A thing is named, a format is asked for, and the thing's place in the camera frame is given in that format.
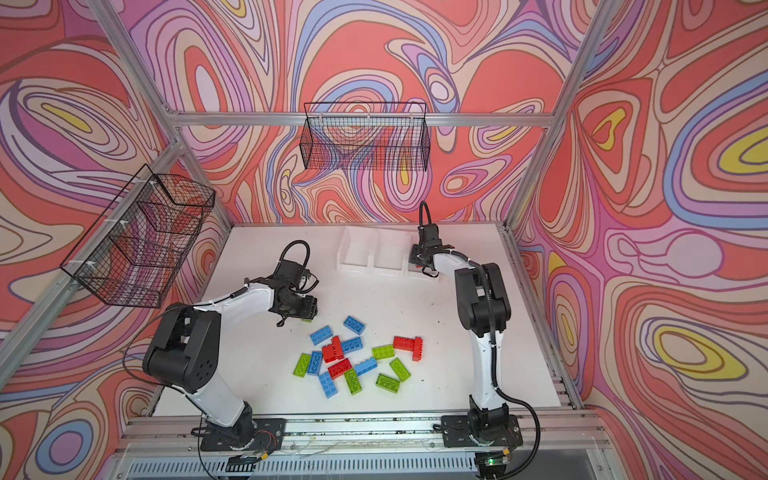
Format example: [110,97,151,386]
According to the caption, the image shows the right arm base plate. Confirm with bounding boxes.
[432,414,524,450]

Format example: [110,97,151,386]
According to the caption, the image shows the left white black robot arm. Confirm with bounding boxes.
[142,239,319,451]

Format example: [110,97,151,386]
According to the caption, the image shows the red lego pair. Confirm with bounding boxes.
[321,336,344,364]

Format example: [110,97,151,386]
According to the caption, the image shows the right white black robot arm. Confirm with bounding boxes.
[409,222,533,450]

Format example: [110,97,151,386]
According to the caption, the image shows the green lego right diagonal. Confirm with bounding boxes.
[389,358,411,382]

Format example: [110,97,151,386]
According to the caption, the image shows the blue lego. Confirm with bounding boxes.
[343,316,366,335]
[318,372,338,399]
[307,351,323,376]
[310,325,333,346]
[341,337,363,354]
[354,357,378,377]

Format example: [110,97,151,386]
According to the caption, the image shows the white vented cable duct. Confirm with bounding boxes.
[114,452,477,479]

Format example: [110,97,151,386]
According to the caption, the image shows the aluminium front rail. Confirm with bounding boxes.
[117,409,612,455]

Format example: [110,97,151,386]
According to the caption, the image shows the black wire basket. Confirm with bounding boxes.
[60,165,216,308]
[299,100,431,172]

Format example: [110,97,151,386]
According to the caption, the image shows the left white plastic bin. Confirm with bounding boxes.
[336,226,377,275]

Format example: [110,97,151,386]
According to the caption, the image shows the back black wire basket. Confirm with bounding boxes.
[299,100,431,172]

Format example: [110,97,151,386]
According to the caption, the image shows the left black wire basket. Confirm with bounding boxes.
[60,165,216,308]

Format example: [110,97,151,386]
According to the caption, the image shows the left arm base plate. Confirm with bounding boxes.
[198,417,287,453]

